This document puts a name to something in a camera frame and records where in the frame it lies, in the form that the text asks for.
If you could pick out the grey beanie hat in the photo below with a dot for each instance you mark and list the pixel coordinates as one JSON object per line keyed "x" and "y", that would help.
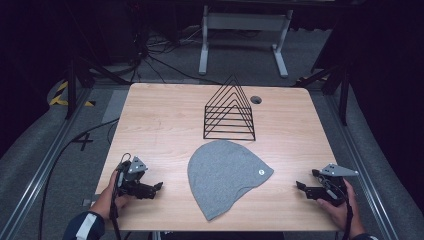
{"x": 223, "y": 173}

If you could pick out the aluminium floor rail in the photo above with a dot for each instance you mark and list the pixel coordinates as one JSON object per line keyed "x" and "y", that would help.
{"x": 36, "y": 180}
{"x": 363, "y": 166}

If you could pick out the white metal desk frame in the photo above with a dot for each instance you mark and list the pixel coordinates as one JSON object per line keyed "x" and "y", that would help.
{"x": 245, "y": 21}

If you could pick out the round table grommet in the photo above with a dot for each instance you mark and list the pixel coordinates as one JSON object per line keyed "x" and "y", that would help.
{"x": 256, "y": 99}

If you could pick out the black metal stand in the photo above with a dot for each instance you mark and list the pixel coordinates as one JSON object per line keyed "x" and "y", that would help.
{"x": 343, "y": 96}
{"x": 71, "y": 86}

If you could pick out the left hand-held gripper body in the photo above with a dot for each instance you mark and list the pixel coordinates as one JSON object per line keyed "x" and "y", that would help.
{"x": 133, "y": 186}

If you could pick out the person's right hand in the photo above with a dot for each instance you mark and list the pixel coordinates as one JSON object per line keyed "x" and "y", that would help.
{"x": 346, "y": 216}

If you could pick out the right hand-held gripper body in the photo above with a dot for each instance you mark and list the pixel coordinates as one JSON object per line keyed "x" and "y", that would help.
{"x": 328, "y": 192}

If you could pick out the person's left hand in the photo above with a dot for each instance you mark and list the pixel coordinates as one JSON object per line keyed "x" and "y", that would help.
{"x": 105, "y": 201}

